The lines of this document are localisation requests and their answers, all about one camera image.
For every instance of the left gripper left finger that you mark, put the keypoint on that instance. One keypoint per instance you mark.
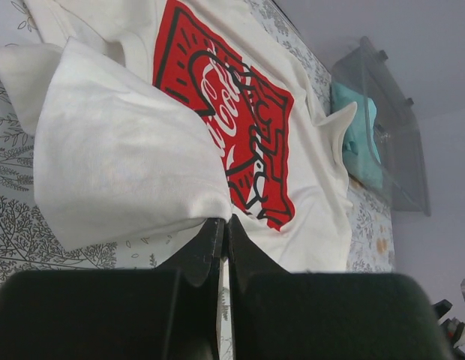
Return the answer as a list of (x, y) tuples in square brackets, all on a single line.
[(168, 312)]

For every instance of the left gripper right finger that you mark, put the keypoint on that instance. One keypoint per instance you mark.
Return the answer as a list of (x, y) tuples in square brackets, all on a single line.
[(281, 315)]

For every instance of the white Coca-Cola t-shirt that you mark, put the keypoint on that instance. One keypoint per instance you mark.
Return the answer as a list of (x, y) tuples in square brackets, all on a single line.
[(150, 117)]

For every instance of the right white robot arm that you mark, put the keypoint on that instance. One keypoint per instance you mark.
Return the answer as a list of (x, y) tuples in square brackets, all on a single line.
[(454, 330)]

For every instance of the teal t-shirt in bin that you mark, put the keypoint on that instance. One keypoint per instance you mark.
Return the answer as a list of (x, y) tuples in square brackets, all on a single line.
[(360, 152)]

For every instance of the clear plastic bin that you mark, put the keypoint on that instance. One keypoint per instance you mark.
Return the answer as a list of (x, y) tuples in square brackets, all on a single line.
[(396, 130)]

